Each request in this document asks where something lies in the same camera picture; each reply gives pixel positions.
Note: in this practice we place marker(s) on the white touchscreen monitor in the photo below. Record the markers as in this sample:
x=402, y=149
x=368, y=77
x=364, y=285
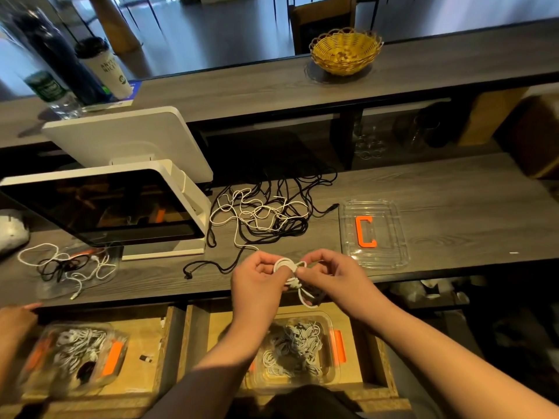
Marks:
x=100, y=205

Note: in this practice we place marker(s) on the person's left hand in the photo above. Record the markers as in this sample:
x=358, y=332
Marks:
x=260, y=296

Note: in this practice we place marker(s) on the grey wooden bar counter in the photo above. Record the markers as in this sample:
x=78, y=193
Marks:
x=253, y=87

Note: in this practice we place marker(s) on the blue white notebook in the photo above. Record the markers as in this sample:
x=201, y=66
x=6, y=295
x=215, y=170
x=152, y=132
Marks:
x=131, y=102

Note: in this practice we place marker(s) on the white paper coffee cup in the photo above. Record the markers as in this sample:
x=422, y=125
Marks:
x=106, y=70

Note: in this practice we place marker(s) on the white customer display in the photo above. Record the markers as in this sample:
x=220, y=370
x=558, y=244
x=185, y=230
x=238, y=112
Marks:
x=131, y=144

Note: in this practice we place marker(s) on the black thermos bottle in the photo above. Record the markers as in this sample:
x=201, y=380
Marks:
x=70, y=61

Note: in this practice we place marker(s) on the small white connector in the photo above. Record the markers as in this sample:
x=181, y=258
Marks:
x=146, y=358

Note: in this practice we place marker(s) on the yellow woven basket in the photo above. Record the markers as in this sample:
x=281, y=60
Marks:
x=346, y=52

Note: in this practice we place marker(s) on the brown cardboard box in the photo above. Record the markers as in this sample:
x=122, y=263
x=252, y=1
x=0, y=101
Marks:
x=540, y=135

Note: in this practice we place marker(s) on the white headset device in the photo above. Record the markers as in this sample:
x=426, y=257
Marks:
x=10, y=231

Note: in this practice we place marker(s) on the wooden drawer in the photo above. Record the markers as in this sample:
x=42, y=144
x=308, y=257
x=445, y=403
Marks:
x=166, y=353
x=375, y=353

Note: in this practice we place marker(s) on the pile of white containers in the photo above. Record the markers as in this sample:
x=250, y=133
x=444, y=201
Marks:
x=428, y=292

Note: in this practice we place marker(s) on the brown wooden chair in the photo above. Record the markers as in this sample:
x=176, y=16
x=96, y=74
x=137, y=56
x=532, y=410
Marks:
x=321, y=17

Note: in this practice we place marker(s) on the flat cardboard sheet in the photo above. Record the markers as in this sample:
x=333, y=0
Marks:
x=491, y=117

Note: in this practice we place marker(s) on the round wooden table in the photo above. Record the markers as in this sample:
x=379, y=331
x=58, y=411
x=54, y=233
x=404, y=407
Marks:
x=113, y=21

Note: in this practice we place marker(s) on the person's left forearm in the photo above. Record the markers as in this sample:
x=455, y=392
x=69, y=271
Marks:
x=214, y=379

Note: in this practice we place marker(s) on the person's right forearm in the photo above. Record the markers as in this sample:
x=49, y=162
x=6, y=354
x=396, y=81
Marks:
x=472, y=366

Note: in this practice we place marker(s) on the clear plastic water bottle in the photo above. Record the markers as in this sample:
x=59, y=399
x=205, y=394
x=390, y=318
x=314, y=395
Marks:
x=48, y=87

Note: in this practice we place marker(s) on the clear container drawer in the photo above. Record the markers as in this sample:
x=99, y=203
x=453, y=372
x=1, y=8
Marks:
x=258, y=379
x=39, y=375

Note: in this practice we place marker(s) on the person's right hand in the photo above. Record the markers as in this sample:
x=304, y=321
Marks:
x=345, y=283

